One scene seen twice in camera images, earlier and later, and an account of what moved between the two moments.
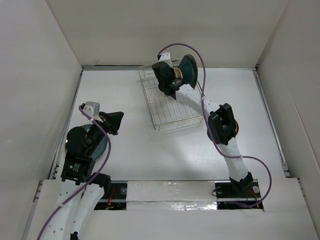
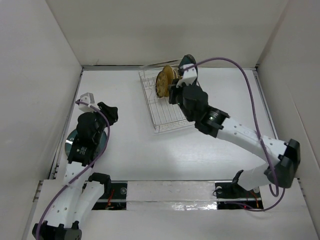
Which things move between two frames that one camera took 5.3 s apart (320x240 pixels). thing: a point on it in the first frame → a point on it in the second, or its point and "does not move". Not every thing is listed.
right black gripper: (171, 70) → (173, 89)
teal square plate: (188, 68) does not move
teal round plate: (101, 148) does not move
